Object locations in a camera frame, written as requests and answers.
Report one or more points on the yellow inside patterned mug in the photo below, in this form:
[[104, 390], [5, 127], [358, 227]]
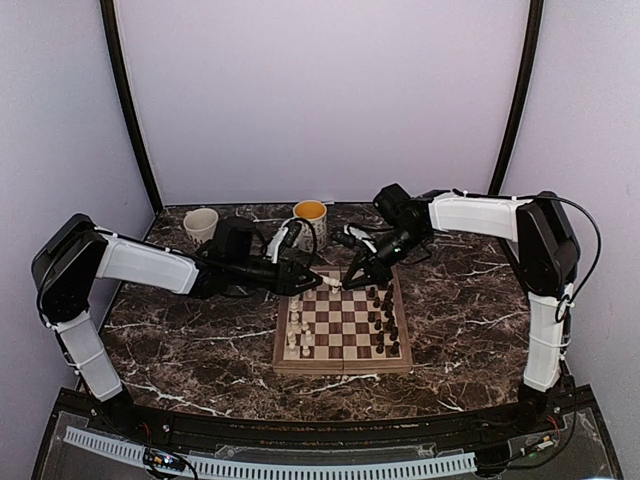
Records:
[[316, 212]]

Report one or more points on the white ceramic mug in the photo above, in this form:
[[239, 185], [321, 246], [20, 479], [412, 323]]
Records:
[[200, 225]]

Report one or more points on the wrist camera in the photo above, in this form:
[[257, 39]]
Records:
[[350, 236], [286, 237]]

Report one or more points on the black frame post left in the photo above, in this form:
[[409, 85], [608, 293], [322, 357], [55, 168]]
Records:
[[123, 89]]

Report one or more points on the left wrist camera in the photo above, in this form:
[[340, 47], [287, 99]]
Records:
[[286, 237]]

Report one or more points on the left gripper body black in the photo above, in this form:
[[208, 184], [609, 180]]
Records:
[[240, 275]]

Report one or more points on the white chess queen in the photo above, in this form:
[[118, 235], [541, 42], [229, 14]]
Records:
[[333, 283]]

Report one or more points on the white cable duct strip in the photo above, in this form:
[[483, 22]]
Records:
[[270, 465]]

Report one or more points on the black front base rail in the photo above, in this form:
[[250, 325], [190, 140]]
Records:
[[177, 423]]

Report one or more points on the wooden chess board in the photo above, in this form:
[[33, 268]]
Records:
[[355, 332]]

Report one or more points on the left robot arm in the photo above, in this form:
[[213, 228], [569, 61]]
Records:
[[82, 255]]

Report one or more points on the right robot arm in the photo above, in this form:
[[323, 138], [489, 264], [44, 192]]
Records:
[[547, 258]]

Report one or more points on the black frame post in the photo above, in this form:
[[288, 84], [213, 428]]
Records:
[[123, 89], [521, 88]]

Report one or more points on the black frame post right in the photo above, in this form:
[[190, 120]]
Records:
[[521, 88]]

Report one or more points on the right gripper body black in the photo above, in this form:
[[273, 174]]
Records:
[[384, 269]]

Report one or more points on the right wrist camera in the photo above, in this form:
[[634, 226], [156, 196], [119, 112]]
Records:
[[350, 236]]

